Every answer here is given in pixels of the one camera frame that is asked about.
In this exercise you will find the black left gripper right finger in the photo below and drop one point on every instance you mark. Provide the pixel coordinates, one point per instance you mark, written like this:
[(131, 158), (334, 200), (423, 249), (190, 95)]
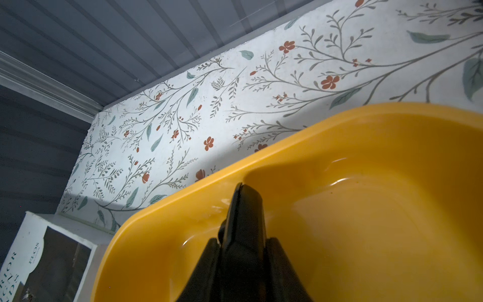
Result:
[(283, 283)]

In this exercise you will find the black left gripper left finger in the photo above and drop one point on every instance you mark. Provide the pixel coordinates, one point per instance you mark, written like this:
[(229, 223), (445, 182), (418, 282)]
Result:
[(204, 285)]

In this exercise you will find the black Lecoo mouse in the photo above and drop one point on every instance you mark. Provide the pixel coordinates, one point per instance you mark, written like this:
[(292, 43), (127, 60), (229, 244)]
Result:
[(242, 269)]

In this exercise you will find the yellow plastic storage box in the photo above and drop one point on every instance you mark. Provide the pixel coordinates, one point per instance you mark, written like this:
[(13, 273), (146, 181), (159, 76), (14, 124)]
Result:
[(378, 203)]

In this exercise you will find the white interior design book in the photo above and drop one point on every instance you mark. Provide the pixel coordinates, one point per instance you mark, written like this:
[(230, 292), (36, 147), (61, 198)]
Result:
[(52, 258)]

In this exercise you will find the floral table mat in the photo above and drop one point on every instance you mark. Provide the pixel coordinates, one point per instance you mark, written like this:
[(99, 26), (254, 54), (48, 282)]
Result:
[(340, 56)]

